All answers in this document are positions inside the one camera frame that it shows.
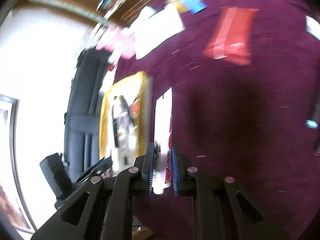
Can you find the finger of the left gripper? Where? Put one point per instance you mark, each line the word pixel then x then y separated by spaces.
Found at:
pixel 95 170

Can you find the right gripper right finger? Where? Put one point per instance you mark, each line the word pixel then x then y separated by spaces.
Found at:
pixel 178 171

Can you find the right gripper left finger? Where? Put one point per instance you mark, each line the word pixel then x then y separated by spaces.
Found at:
pixel 148 167

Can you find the white barcode cream tube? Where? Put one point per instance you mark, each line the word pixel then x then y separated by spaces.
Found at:
pixel 162 167

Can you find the black marker blue cap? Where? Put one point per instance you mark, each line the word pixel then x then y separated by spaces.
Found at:
pixel 311 124

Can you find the black electrical tape roll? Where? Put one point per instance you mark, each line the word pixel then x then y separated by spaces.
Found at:
pixel 135 109

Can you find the yellow rimmed white tray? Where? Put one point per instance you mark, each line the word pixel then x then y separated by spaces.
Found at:
pixel 121 137

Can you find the pink crochet covered bottle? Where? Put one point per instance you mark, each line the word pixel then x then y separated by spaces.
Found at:
pixel 120 39

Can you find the red foil packet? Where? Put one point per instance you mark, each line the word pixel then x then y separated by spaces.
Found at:
pixel 230 40

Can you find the white folded cloth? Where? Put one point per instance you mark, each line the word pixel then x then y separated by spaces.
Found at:
pixel 152 28

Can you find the yellow packing tape roll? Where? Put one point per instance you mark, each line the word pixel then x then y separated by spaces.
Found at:
pixel 183 0

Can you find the white power adapter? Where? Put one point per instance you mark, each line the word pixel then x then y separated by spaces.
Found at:
pixel 312 27

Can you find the framed wall picture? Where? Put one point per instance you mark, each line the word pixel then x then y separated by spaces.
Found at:
pixel 12 199

